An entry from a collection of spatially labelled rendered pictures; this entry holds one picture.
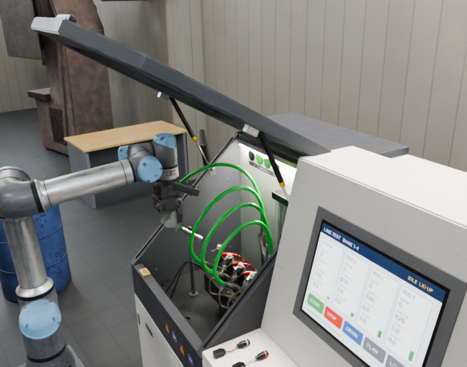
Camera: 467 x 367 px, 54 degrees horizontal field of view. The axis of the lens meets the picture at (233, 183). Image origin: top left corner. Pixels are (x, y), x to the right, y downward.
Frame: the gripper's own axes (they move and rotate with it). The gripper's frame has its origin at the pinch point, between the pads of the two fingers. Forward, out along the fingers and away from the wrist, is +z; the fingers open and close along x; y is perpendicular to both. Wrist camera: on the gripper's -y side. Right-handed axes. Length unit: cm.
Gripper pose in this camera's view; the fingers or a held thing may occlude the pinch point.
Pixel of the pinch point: (177, 228)
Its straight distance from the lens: 170.0
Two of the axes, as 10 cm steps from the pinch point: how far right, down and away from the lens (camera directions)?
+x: 5.0, 3.0, -8.1
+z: 0.2, 9.3, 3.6
